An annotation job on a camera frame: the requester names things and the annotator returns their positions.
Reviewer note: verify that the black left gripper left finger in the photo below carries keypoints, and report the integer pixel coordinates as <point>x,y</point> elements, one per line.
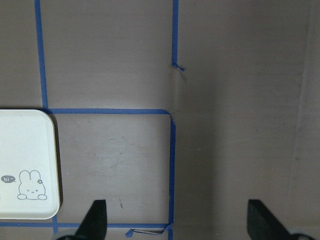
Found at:
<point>94,224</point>

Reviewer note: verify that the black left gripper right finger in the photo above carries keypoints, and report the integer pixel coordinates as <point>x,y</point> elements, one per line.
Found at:
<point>262,224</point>

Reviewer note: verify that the cream rabbit print tray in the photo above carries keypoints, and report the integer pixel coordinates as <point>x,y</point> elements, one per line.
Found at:
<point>29,179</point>

